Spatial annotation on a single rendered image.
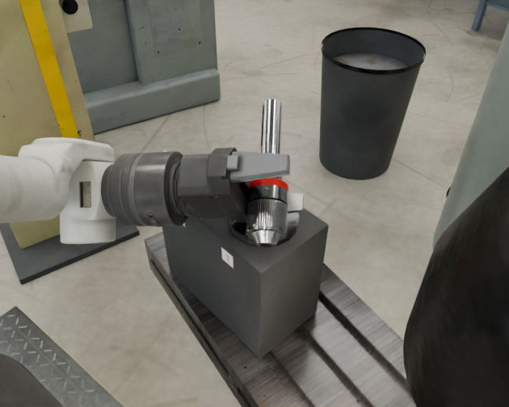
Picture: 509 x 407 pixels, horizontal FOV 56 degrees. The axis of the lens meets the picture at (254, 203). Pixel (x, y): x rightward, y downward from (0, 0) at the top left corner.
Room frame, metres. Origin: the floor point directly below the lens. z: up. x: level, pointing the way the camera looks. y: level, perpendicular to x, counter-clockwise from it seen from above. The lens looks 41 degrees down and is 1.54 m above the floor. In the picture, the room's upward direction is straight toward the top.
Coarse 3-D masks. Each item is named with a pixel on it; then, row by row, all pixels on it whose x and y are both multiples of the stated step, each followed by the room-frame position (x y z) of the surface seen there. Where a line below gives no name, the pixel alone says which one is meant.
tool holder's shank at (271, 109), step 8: (264, 104) 0.54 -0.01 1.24; (272, 104) 0.53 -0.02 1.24; (280, 104) 0.53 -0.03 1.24; (264, 112) 0.52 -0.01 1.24; (272, 112) 0.52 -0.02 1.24; (280, 112) 0.53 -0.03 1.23; (264, 120) 0.51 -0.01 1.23; (272, 120) 0.51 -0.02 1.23; (280, 120) 0.52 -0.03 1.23; (264, 128) 0.50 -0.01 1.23; (272, 128) 0.50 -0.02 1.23; (280, 128) 0.51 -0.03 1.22; (264, 136) 0.49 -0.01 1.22; (272, 136) 0.49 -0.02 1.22; (264, 144) 0.48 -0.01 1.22; (272, 144) 0.48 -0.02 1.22; (264, 152) 0.47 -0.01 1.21; (272, 152) 0.47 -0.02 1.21
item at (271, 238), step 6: (252, 234) 0.38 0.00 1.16; (258, 234) 0.38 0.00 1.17; (264, 234) 0.38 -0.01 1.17; (270, 234) 0.38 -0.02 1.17; (276, 234) 0.38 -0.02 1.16; (258, 240) 0.37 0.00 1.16; (264, 240) 0.37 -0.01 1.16; (270, 240) 0.37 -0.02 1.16; (276, 240) 0.38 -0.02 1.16; (264, 246) 0.38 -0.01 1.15; (270, 246) 0.38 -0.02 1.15
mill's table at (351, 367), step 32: (160, 256) 0.55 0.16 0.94; (320, 288) 0.48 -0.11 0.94; (192, 320) 0.45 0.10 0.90; (320, 320) 0.42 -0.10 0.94; (352, 320) 0.42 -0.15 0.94; (224, 352) 0.37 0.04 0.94; (288, 352) 0.37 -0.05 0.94; (320, 352) 0.38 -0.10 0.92; (352, 352) 0.37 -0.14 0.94; (384, 352) 0.37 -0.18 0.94; (256, 384) 0.32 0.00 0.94; (288, 384) 0.33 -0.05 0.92; (320, 384) 0.32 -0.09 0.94; (352, 384) 0.32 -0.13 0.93; (384, 384) 0.32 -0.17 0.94
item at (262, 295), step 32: (192, 224) 0.45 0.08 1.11; (224, 224) 0.44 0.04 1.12; (288, 224) 0.42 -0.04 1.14; (320, 224) 0.44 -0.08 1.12; (192, 256) 0.46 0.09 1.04; (224, 256) 0.41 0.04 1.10; (256, 256) 0.38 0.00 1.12; (288, 256) 0.39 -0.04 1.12; (320, 256) 0.43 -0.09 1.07; (192, 288) 0.47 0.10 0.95; (224, 288) 0.41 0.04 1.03; (256, 288) 0.36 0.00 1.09; (288, 288) 0.39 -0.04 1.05; (224, 320) 0.41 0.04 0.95; (256, 320) 0.36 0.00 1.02; (288, 320) 0.39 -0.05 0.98; (256, 352) 0.36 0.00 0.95
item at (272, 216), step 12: (252, 192) 0.42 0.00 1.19; (264, 192) 0.41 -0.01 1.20; (276, 192) 0.41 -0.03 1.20; (252, 204) 0.41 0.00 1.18; (264, 204) 0.40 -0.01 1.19; (276, 204) 0.40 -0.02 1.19; (252, 216) 0.39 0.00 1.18; (264, 216) 0.39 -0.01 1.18; (276, 216) 0.39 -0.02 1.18; (252, 228) 0.38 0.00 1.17; (264, 228) 0.38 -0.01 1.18; (276, 228) 0.38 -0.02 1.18
